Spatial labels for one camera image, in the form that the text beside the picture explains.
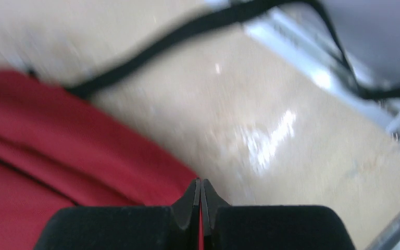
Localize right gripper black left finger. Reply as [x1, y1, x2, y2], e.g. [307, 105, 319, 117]
[34, 179, 201, 249]

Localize aluminium frame rails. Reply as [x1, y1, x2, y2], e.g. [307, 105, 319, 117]
[203, 0, 400, 250]

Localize red backpack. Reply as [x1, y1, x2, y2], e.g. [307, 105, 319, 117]
[0, 0, 400, 250]

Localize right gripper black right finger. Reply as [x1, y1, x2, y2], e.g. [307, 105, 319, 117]
[200, 179, 355, 249]

